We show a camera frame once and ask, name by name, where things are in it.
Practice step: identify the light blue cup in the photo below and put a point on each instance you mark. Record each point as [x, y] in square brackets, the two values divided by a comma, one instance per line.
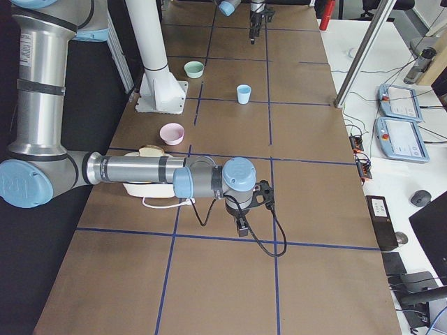
[243, 93]

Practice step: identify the black power supply box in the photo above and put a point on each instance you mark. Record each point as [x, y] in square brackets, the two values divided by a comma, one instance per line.
[381, 222]

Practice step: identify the pink bowl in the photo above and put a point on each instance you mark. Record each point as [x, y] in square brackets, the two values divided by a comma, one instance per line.
[172, 133]

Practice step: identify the black computer mouse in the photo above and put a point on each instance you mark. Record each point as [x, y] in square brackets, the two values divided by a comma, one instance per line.
[421, 198]

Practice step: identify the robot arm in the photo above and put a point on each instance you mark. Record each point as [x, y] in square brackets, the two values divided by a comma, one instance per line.
[228, 7]
[93, 106]

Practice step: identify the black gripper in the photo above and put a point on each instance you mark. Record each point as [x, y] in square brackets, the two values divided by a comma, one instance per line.
[236, 212]
[255, 17]

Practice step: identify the teach pendant tablet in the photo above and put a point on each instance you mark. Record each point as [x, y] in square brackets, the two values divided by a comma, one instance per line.
[400, 139]
[399, 102]

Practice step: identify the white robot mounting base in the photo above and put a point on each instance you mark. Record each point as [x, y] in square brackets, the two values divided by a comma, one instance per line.
[159, 91]

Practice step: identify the green bowl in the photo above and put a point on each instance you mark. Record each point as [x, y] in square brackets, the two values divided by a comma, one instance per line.
[194, 69]

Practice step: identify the paper cup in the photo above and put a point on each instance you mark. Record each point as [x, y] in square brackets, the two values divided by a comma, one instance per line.
[352, 52]

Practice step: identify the aluminium frame post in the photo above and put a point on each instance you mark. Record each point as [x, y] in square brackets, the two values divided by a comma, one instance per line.
[383, 11]

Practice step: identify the toast slice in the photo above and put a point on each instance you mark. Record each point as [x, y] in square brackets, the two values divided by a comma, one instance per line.
[151, 151]

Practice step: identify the cream toaster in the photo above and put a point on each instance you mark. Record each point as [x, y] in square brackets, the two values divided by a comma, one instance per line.
[149, 190]

